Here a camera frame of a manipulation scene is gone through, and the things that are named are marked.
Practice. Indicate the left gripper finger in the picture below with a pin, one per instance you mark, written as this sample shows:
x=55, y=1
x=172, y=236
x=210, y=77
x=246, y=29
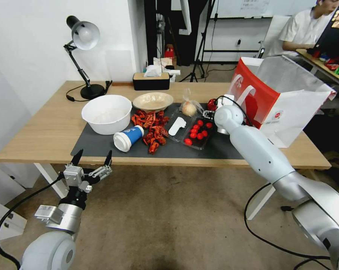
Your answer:
x=77, y=159
x=106, y=168

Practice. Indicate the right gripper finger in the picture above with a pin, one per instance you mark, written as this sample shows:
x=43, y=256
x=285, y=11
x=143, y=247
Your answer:
x=208, y=114

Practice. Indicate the clear plastic takeout box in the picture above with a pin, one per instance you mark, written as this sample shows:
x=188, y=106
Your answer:
x=198, y=144

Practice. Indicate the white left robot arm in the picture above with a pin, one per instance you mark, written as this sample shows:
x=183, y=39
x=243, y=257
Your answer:
x=51, y=253

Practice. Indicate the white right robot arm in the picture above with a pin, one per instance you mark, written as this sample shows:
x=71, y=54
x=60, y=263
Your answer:
x=256, y=146

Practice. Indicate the clear bag with bun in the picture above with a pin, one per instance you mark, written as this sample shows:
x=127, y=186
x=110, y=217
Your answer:
x=188, y=108

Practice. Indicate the black tissue box wooden lid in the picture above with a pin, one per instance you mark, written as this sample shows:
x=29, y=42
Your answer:
x=151, y=83

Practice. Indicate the red box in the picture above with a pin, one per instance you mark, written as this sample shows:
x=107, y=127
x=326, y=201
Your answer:
x=169, y=52

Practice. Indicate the red white delivery bag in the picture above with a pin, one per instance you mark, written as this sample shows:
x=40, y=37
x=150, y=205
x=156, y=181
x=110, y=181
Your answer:
x=293, y=112

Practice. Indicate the red round object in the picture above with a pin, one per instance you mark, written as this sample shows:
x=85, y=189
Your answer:
x=212, y=104

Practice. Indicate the black table mat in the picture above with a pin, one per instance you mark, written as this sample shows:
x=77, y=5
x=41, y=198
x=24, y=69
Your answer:
x=102, y=143

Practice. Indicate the blue paper cup white lid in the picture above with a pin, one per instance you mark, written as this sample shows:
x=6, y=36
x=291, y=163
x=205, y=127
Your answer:
x=132, y=135

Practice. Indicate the wooden table white legs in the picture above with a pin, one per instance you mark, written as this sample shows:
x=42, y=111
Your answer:
x=45, y=126

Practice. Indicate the red crayfish piece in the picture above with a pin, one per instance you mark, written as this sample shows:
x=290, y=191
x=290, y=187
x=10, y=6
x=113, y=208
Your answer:
x=154, y=146
x=153, y=116
x=158, y=131
x=138, y=118
x=148, y=138

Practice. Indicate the large white bowl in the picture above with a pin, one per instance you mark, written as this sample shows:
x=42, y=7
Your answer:
x=107, y=115

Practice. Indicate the black tripod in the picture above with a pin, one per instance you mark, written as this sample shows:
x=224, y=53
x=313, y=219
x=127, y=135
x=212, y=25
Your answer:
x=198, y=57

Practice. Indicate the beige paper bowl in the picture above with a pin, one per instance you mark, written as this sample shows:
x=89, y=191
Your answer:
x=152, y=101

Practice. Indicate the white tissue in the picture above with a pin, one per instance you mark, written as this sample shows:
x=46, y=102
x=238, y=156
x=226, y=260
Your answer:
x=152, y=71

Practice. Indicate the white cabinet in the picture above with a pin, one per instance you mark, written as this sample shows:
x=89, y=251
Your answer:
x=0, y=222

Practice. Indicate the white chair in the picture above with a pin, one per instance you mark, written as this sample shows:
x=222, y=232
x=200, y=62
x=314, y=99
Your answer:
x=274, y=33

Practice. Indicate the black desk lamp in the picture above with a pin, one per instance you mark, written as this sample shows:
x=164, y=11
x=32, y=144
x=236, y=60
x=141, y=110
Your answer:
x=86, y=35

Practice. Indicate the person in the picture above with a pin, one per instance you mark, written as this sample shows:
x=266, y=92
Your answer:
x=301, y=28

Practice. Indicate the red snack packet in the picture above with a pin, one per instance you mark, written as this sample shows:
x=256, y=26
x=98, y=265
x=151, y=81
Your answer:
x=333, y=61

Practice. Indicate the black monitor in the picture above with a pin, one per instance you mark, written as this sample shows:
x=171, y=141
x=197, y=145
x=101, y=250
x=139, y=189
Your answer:
x=335, y=39

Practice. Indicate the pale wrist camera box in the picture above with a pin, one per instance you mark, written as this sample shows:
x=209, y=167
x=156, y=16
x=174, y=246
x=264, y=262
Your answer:
x=73, y=175

